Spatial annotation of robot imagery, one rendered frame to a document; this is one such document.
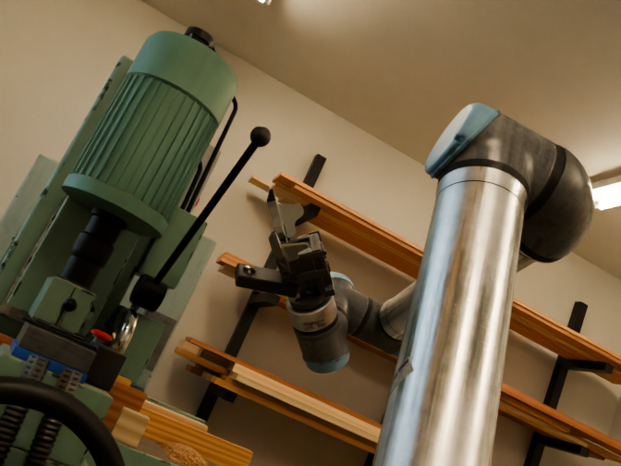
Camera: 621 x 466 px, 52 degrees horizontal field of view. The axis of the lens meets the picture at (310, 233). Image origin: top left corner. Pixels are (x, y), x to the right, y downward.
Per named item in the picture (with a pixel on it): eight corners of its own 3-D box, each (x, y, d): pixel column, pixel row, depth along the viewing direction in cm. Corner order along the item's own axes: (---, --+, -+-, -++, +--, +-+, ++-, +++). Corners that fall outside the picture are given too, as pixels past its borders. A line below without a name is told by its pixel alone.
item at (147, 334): (91, 365, 115) (123, 305, 118) (87, 361, 121) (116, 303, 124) (139, 385, 118) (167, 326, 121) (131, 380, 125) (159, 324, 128)
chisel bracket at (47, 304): (25, 327, 92) (54, 275, 95) (22, 322, 105) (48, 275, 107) (73, 348, 95) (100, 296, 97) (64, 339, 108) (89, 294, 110)
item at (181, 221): (138, 272, 122) (173, 203, 125) (129, 272, 130) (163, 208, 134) (176, 290, 125) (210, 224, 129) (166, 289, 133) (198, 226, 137)
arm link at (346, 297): (349, 311, 141) (344, 350, 131) (304, 289, 140) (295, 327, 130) (371, 284, 136) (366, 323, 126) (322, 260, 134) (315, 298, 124)
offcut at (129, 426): (109, 436, 87) (123, 408, 88) (109, 434, 90) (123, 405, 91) (136, 447, 88) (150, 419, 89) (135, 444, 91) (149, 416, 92)
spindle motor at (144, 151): (65, 182, 92) (161, 13, 100) (54, 196, 108) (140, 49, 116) (171, 238, 99) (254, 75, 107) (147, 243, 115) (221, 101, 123)
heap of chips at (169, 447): (171, 459, 92) (177, 447, 92) (156, 444, 101) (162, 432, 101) (213, 475, 94) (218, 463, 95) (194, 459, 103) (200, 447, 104)
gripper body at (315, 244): (317, 226, 114) (332, 278, 120) (271, 238, 115) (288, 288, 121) (321, 249, 108) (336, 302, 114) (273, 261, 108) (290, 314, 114)
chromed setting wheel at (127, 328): (97, 373, 107) (131, 306, 111) (88, 363, 119) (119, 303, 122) (114, 379, 109) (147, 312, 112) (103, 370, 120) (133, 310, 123)
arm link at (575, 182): (639, 168, 87) (404, 323, 143) (565, 127, 85) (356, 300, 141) (638, 236, 81) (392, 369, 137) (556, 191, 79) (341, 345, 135)
